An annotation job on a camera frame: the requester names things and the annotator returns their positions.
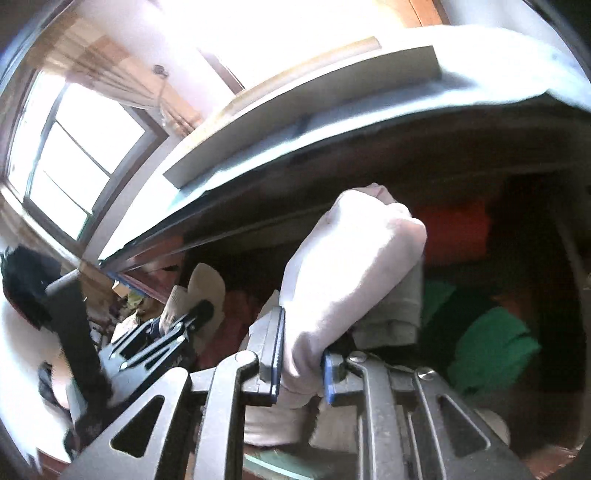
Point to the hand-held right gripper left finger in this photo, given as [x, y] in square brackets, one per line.
[277, 350]

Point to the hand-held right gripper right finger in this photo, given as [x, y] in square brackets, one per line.
[331, 376]

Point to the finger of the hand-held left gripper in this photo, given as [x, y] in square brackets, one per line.
[152, 350]

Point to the dark red underwear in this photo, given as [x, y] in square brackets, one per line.
[231, 318]

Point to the beige sock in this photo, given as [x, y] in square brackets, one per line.
[203, 286]

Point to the light pink underwear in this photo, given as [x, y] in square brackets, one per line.
[351, 258]

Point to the green and black underwear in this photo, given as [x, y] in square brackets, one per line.
[494, 346]

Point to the white cardboard tray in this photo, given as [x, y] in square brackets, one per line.
[300, 106]

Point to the black bag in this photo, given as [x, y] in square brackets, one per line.
[27, 286]

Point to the window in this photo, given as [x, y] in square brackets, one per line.
[92, 138]

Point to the tan curtain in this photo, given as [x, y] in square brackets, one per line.
[115, 69]

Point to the blue plaid tablecloth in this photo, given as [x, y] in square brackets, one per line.
[485, 69]

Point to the curtain wall hook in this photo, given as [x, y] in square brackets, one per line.
[159, 70]

